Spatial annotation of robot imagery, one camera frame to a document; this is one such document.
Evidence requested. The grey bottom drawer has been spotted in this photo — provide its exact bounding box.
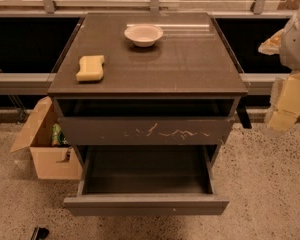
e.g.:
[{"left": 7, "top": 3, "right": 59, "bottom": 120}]
[{"left": 64, "top": 145, "right": 229, "bottom": 216}]

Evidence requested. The grey drawer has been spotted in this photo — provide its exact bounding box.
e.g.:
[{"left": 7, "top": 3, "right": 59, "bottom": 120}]
[
  {"left": 64, "top": 145, "right": 229, "bottom": 216},
  {"left": 58, "top": 117, "right": 233, "bottom": 145}
]

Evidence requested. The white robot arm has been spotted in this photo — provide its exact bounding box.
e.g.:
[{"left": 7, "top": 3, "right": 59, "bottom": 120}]
[{"left": 258, "top": 7, "right": 300, "bottom": 137}]

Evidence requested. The dark grey drawer cabinet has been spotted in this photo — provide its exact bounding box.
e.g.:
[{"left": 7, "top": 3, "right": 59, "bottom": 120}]
[{"left": 47, "top": 11, "right": 253, "bottom": 158}]

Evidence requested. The grey middle drawer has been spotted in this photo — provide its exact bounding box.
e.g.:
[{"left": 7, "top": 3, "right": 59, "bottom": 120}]
[{"left": 58, "top": 117, "right": 233, "bottom": 145}]

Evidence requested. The white ceramic bowl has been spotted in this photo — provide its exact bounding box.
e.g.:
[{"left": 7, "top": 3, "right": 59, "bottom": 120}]
[{"left": 124, "top": 24, "right": 163, "bottom": 47}]

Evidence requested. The yellow sponge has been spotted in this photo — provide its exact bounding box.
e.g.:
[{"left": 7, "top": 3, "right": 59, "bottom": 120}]
[{"left": 76, "top": 55, "right": 104, "bottom": 82}]

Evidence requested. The green snack bag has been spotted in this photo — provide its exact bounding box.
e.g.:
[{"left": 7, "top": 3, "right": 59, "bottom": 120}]
[{"left": 51, "top": 124, "right": 68, "bottom": 146}]

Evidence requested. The open cardboard box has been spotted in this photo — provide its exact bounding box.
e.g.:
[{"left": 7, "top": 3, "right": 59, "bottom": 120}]
[{"left": 10, "top": 97, "right": 82, "bottom": 180}]

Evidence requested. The black object on floor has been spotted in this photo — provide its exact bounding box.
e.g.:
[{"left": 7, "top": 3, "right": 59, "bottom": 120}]
[{"left": 30, "top": 227, "right": 49, "bottom": 240}]

